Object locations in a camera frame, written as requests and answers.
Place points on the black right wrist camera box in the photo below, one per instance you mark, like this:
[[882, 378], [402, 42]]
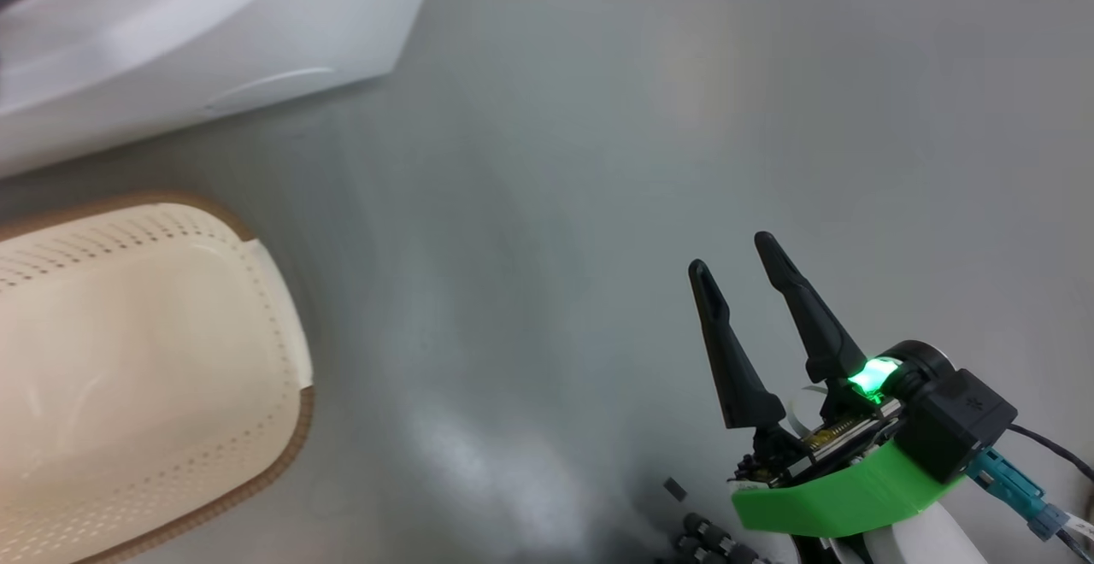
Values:
[[957, 423]]

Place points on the cream perforated laundry basket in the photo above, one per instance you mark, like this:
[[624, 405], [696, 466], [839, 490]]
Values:
[[145, 376]]

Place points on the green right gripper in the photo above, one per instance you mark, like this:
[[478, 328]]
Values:
[[838, 496]]

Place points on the black robot base connectors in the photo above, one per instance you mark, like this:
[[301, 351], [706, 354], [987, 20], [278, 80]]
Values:
[[709, 538]]

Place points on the round drain filter cover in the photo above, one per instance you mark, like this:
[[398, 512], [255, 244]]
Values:
[[265, 85]]

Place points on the white front-load washing machine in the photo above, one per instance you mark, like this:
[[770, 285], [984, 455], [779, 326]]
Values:
[[171, 43]]

